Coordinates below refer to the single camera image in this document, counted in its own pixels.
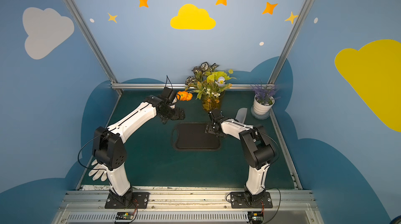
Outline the cleaver knife black handle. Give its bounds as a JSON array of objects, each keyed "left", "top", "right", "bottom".
[{"left": 235, "top": 108, "right": 247, "bottom": 123}]

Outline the black plastic cutting board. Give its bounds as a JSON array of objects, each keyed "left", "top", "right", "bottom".
[{"left": 170, "top": 122, "right": 221, "bottom": 152}]

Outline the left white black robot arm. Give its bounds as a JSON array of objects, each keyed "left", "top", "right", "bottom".
[{"left": 89, "top": 91, "right": 185, "bottom": 196}]

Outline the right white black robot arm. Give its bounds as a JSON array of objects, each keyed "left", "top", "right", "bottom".
[{"left": 206, "top": 108, "right": 279, "bottom": 201}]

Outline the right controller board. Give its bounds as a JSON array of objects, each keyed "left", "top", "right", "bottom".
[{"left": 247, "top": 211, "right": 264, "bottom": 224}]

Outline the controller board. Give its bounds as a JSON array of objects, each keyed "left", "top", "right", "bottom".
[
  {"left": 247, "top": 211, "right": 264, "bottom": 224},
  {"left": 114, "top": 211, "right": 134, "bottom": 223}
]

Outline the left controller board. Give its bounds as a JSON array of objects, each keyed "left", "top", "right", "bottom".
[{"left": 114, "top": 211, "right": 134, "bottom": 223}]

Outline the flower bouquet in glass vase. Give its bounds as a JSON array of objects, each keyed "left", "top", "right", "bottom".
[{"left": 176, "top": 62, "right": 234, "bottom": 111}]

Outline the rear aluminium crossbar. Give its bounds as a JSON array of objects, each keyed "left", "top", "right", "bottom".
[{"left": 111, "top": 83, "right": 256, "bottom": 90}]

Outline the lavender plant in white pot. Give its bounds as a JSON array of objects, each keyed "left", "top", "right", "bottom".
[{"left": 251, "top": 83, "right": 278, "bottom": 120}]

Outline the white work glove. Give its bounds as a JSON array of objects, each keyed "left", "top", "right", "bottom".
[{"left": 88, "top": 159, "right": 108, "bottom": 182}]

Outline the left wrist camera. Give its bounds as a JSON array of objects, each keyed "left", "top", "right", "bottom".
[{"left": 160, "top": 87, "right": 176, "bottom": 104}]

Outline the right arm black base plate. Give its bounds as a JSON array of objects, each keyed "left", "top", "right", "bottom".
[{"left": 226, "top": 191, "right": 273, "bottom": 209}]

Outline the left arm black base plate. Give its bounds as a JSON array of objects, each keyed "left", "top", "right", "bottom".
[{"left": 104, "top": 188, "right": 150, "bottom": 209}]

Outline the aluminium front rail frame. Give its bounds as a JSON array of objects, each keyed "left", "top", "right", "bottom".
[{"left": 52, "top": 186, "right": 324, "bottom": 224}]

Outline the left aluminium frame post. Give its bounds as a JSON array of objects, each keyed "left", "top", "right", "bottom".
[{"left": 63, "top": 0, "right": 118, "bottom": 83}]

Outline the aluminium frame post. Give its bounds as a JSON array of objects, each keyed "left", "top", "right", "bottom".
[
  {"left": 268, "top": 0, "right": 315, "bottom": 85},
  {"left": 63, "top": 0, "right": 118, "bottom": 83}
]

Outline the right aluminium frame post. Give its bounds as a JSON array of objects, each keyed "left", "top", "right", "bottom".
[{"left": 268, "top": 0, "right": 315, "bottom": 85}]

